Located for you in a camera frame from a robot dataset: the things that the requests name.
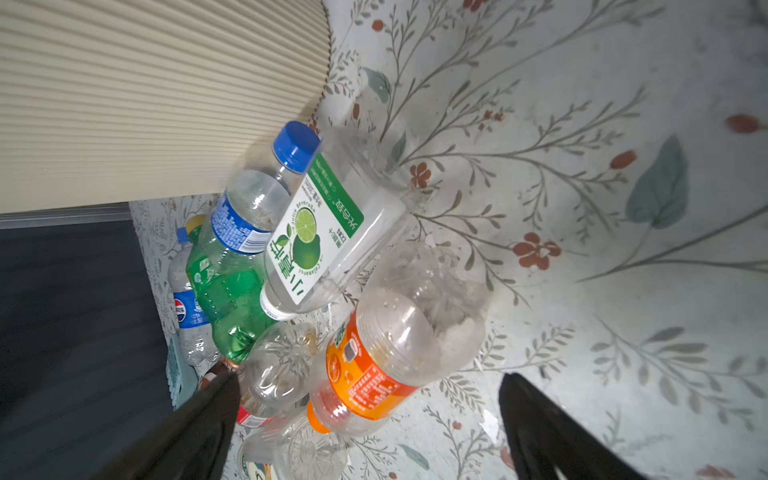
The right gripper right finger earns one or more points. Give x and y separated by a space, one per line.
546 443

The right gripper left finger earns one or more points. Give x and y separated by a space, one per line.
191 444

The pepsi label clear bottle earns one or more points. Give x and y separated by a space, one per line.
194 329

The orange label clear bottle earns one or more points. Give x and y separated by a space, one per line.
418 320

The beige slatted waste bin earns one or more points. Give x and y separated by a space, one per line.
111 101

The red label clear bottle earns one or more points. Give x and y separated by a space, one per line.
274 377

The green sprite bottle yellow cap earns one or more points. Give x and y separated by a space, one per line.
227 287

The blue label water bottle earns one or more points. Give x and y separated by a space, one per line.
259 192

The lime label clear bottle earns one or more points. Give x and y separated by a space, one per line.
354 199

